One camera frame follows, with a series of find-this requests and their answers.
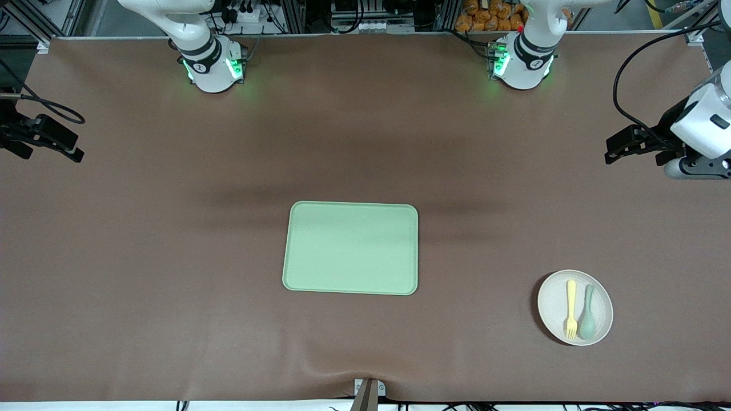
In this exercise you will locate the metal table corner bracket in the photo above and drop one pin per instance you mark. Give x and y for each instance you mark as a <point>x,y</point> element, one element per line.
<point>697,39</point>
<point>43,47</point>

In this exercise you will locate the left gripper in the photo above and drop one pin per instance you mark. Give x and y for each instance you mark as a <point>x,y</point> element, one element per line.
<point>664,132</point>

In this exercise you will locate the white power strip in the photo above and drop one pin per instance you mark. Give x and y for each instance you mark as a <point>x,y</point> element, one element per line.
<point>245,16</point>

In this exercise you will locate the slanted aluminium frame beam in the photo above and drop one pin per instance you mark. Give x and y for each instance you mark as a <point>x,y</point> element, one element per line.
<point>701,17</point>

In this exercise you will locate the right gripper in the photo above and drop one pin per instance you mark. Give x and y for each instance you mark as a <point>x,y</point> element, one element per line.
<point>12,132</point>

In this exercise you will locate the heap of orange objects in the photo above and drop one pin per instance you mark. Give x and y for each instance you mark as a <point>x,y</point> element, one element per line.
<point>485,17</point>

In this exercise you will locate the brown table mat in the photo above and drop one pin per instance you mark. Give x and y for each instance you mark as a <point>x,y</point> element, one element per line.
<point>171,257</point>

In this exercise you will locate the grey metal bracket plate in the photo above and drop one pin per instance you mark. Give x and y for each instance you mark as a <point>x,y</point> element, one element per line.
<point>381,389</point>

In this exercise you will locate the white connector block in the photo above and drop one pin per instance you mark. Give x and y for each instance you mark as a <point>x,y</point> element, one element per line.
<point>365,27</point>

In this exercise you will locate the round cream plate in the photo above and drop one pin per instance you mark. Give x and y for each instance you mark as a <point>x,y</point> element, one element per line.
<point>554,308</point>

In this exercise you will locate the light green rectangular tray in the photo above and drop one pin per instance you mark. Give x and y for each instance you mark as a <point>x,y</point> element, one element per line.
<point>348,248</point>

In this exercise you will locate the aluminium frame post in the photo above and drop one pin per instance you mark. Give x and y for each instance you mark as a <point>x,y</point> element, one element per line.
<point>294,17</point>
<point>448,14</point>

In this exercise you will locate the yellow plastic fork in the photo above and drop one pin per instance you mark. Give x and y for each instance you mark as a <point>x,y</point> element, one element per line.
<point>571,297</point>

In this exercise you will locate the pale green plastic spoon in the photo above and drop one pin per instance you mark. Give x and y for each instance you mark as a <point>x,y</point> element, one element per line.
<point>587,328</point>

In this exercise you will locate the tan support pole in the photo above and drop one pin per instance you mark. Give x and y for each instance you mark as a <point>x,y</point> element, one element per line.
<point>366,399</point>

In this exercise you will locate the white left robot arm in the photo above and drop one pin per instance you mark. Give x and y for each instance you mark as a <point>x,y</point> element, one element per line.
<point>528,65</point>

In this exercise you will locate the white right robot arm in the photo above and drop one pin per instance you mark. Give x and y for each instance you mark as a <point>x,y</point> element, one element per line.
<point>211,71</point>

